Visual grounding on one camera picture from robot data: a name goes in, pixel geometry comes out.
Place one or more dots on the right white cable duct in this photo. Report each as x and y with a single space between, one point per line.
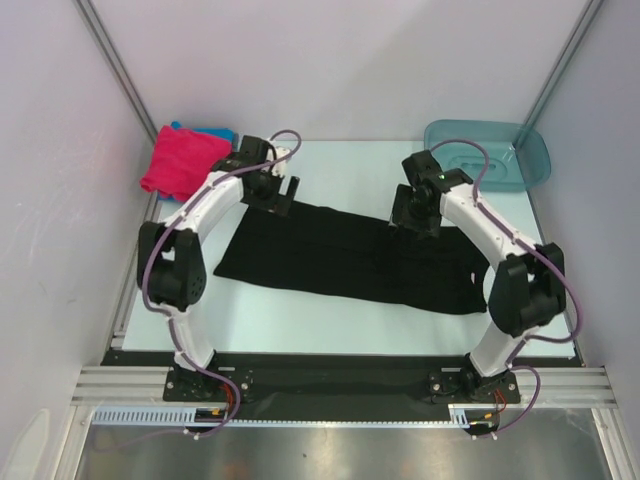
479 414

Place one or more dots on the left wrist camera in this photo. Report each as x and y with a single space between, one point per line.
279 161

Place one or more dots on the aluminium corner post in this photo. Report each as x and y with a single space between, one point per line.
578 33
109 51

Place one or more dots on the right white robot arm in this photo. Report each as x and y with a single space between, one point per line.
528 289

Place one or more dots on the left white cable duct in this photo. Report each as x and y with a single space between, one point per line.
158 416

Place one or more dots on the right aluminium corner post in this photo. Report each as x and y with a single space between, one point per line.
578 33

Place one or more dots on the pink folded t shirt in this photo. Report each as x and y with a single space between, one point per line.
180 162

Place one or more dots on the black t shirt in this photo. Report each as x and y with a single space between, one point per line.
324 251

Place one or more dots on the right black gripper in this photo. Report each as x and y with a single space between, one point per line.
428 229

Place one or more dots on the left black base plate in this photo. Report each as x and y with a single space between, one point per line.
186 386

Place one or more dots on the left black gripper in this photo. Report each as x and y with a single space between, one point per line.
277 203

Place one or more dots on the white cable duct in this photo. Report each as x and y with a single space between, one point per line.
479 414
158 416

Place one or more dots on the left aluminium corner post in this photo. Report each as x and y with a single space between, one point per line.
109 51

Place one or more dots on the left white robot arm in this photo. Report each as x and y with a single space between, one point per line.
171 271

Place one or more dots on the teal plastic bin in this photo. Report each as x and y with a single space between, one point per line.
517 155

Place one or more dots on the blue folded t shirt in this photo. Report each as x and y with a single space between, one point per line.
215 132

